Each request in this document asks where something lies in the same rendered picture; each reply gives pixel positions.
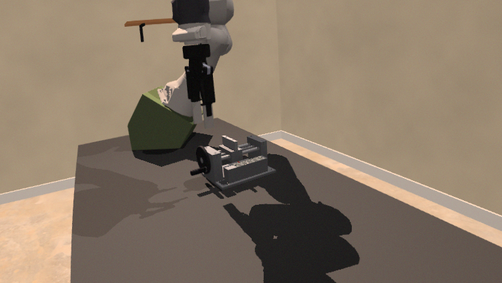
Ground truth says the grey bench vise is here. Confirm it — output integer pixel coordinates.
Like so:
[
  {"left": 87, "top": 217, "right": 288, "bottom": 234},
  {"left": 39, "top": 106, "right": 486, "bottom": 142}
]
[{"left": 190, "top": 135, "right": 276, "bottom": 190}]

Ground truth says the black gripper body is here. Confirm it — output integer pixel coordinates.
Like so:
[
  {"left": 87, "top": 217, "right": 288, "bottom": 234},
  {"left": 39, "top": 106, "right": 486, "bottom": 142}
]
[{"left": 182, "top": 44, "right": 210, "bottom": 77}]

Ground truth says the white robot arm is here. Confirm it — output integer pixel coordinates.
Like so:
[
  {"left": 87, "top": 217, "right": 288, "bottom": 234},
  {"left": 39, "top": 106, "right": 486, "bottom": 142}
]
[{"left": 157, "top": 0, "right": 234, "bottom": 117}]

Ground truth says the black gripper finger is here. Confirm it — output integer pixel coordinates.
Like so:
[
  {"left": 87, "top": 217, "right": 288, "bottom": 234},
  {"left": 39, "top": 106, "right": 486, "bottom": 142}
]
[
  {"left": 185, "top": 65, "right": 203, "bottom": 124},
  {"left": 192, "top": 63, "right": 216, "bottom": 129}
]

